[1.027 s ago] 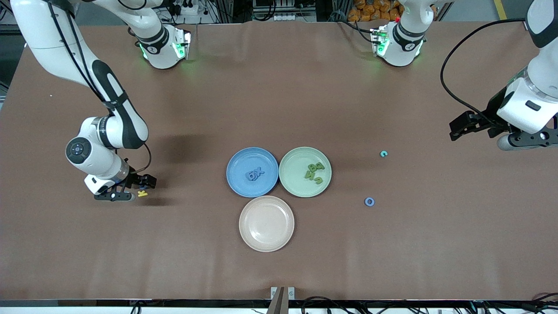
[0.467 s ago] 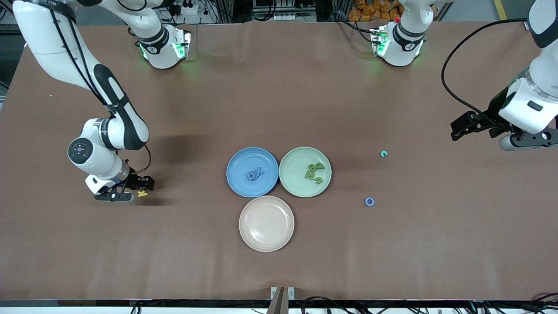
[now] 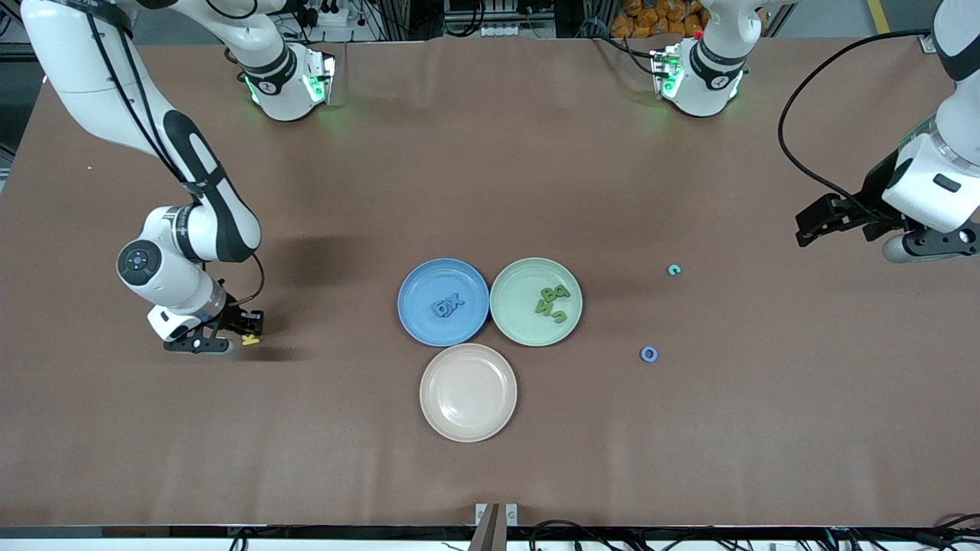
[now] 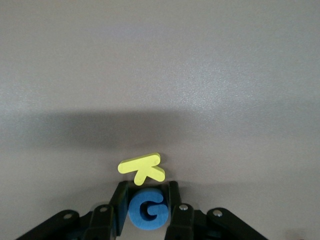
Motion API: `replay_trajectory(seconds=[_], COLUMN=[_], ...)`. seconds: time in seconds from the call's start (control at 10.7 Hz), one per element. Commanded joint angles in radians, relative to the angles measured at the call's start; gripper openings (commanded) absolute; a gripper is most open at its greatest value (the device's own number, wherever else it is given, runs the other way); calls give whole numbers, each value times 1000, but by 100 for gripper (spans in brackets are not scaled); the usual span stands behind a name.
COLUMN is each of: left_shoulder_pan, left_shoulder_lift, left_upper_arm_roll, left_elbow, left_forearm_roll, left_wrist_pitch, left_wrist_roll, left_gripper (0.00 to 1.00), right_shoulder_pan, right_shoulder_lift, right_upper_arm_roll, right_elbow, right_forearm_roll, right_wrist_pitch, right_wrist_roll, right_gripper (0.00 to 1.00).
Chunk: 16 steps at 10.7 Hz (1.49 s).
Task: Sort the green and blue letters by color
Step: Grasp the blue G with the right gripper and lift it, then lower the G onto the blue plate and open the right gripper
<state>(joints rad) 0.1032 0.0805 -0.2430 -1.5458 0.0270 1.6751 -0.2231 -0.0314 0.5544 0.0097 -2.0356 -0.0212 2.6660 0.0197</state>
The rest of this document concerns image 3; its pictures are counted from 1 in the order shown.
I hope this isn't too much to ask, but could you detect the blue plate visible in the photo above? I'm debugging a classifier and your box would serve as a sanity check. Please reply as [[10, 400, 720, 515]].
[[397, 258, 491, 347]]

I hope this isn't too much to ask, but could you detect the beige plate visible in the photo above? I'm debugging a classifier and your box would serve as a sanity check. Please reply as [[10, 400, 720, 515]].
[[419, 343, 518, 444]]

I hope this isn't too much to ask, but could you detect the pile of orange fruit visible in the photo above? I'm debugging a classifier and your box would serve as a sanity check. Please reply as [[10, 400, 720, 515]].
[[610, 0, 709, 39]]

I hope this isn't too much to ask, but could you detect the light green plate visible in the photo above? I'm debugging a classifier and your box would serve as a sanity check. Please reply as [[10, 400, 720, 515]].
[[489, 257, 583, 347]]

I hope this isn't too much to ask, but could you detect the power strip with plugs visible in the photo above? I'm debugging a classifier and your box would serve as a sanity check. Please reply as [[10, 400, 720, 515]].
[[295, 0, 354, 28]]

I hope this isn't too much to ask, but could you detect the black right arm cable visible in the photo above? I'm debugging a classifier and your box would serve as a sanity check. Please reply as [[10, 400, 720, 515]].
[[84, 15, 266, 307]]

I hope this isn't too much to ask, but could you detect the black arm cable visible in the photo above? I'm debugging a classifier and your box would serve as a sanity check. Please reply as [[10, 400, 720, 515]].
[[778, 29, 935, 219], [84, 15, 266, 307]]

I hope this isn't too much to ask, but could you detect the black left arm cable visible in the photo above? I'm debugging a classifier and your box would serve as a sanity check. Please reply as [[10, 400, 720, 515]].
[[778, 29, 935, 219]]

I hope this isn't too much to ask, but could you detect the brown angled post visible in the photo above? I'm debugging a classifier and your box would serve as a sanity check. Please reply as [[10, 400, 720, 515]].
[[467, 503, 503, 551]]

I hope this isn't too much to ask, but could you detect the black cable loop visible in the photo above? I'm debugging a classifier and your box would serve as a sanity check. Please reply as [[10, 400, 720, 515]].
[[528, 520, 613, 551]]

